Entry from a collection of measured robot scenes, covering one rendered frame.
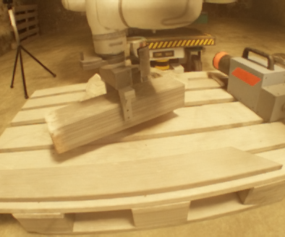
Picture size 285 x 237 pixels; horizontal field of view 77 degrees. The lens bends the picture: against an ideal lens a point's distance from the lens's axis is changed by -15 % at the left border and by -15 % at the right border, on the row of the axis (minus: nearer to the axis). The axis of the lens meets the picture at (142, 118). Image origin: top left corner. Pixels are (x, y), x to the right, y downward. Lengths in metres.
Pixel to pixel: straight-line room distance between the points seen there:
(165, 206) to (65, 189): 0.25
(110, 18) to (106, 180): 0.39
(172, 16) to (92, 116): 0.33
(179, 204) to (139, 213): 0.10
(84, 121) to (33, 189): 0.23
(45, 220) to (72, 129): 0.26
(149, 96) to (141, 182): 0.26
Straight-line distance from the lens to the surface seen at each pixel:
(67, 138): 0.59
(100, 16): 0.52
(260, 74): 0.81
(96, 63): 0.55
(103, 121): 0.59
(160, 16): 0.45
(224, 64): 1.02
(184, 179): 0.52
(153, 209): 0.53
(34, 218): 0.62
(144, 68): 0.90
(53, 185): 0.57
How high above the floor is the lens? 0.56
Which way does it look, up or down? 32 degrees down
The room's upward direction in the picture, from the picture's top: 5 degrees counter-clockwise
